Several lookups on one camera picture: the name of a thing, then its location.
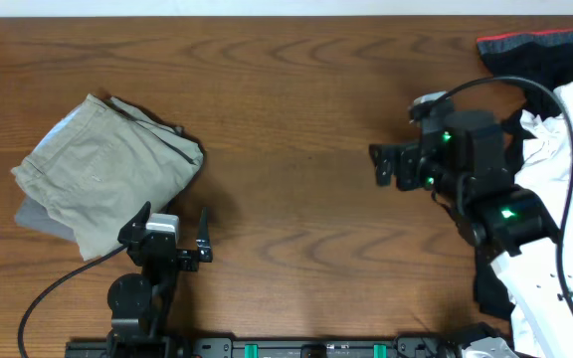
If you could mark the folded grey shorts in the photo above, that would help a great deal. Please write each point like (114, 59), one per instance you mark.
(43, 219)

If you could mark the black garment with red trim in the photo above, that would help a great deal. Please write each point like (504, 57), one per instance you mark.
(546, 58)

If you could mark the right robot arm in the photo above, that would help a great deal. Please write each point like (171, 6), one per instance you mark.
(507, 223)

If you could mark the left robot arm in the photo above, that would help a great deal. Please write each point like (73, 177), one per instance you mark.
(140, 302)

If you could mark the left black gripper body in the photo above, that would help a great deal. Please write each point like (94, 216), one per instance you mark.
(182, 265)

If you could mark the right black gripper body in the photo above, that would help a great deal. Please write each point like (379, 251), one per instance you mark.
(419, 171)

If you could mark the white printed t-shirt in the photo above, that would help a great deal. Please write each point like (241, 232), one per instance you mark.
(565, 199)

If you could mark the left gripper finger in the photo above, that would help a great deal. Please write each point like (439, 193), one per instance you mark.
(203, 238)
(134, 230)

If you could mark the khaki beige shorts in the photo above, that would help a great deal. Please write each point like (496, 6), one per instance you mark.
(107, 174)

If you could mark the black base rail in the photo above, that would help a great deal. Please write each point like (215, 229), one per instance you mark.
(479, 341)

